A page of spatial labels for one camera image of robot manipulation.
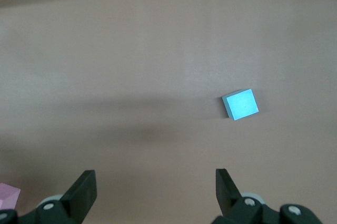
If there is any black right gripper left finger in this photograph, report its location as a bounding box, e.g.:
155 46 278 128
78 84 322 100
0 170 97 224

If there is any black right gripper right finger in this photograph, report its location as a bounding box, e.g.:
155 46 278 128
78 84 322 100
210 168 323 224

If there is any pink foam cube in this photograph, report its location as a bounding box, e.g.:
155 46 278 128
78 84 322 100
0 182 21 210

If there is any light blue foam cube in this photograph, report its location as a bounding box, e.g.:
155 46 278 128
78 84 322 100
221 88 259 122

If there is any brown table cover sheet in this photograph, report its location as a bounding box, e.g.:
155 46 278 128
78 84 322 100
0 0 337 224

